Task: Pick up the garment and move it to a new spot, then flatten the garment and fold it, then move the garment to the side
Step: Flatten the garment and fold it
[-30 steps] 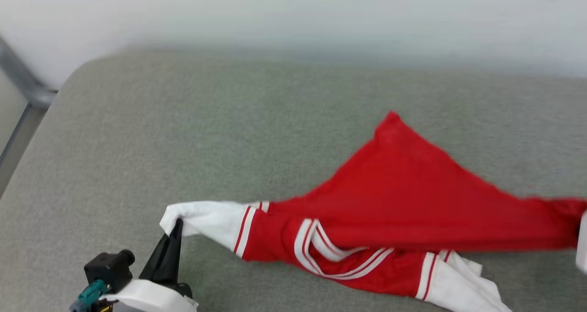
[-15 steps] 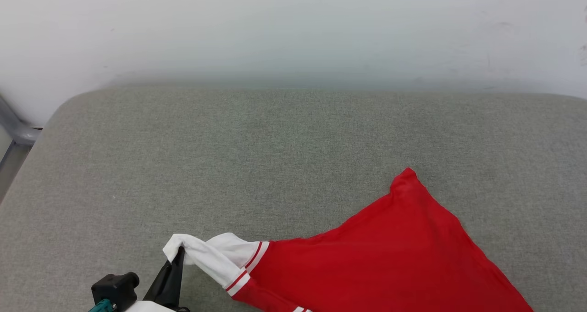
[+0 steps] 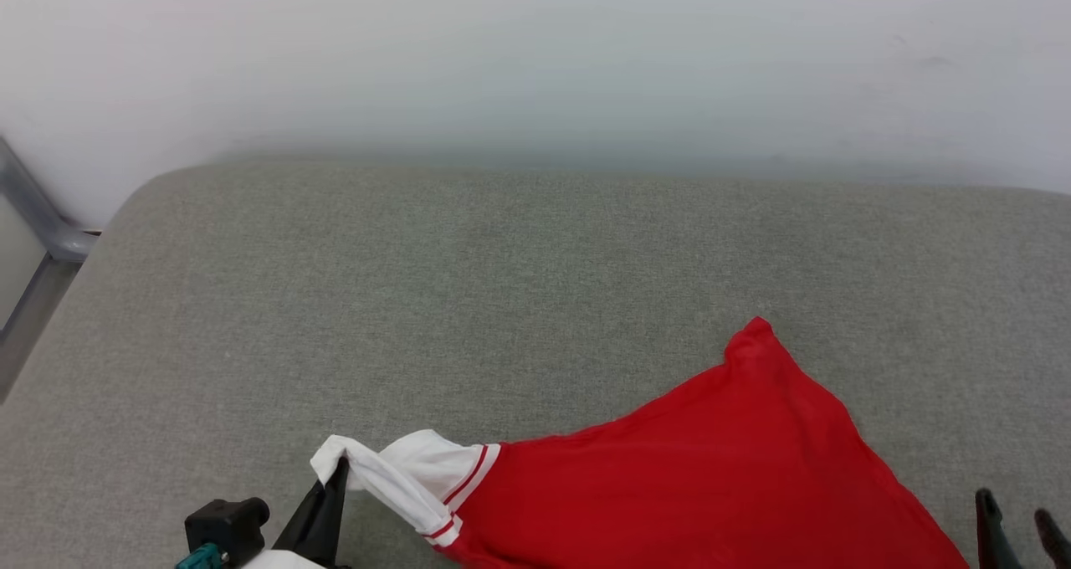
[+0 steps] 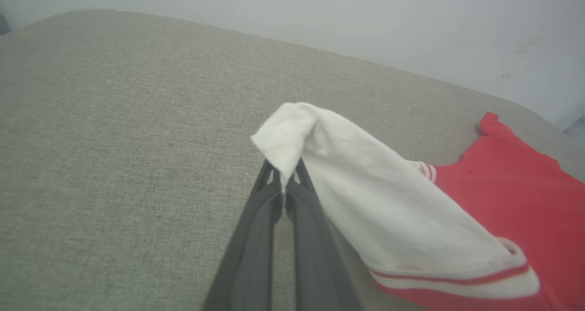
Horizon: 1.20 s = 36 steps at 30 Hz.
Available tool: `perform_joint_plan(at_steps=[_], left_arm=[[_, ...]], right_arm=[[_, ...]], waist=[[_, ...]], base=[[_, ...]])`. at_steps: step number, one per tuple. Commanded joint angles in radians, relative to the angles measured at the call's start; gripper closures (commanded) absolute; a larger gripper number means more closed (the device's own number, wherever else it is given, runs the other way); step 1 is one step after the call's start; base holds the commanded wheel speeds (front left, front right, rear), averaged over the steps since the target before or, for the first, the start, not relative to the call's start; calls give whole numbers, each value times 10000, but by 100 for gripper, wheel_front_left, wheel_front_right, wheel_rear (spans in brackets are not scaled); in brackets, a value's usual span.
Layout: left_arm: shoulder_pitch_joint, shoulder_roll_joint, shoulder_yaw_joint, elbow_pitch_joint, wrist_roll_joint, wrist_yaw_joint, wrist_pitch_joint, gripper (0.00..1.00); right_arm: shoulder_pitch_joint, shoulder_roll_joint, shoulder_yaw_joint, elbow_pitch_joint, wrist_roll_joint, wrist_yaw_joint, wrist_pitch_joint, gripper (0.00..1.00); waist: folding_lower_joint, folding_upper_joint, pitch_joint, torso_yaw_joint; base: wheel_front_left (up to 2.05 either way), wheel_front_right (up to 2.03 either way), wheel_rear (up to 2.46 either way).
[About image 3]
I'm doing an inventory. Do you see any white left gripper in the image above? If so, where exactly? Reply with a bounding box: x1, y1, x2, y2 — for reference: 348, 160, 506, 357
241, 456, 351, 569

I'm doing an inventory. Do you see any teal left cable connector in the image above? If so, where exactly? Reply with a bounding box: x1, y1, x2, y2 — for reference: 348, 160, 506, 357
173, 543, 228, 569

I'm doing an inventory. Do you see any grey metal frame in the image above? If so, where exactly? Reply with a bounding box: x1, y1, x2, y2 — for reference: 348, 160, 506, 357
0, 136, 101, 404

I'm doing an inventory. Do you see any red and white garment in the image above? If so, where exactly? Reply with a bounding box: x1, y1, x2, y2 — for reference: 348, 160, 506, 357
310, 316, 971, 569

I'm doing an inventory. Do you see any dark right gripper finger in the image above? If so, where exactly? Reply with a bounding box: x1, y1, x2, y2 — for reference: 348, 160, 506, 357
974, 489, 1023, 569
1034, 508, 1071, 569

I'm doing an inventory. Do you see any grey fabric sofa cushion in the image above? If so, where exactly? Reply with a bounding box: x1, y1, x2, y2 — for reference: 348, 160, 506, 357
0, 157, 1071, 569

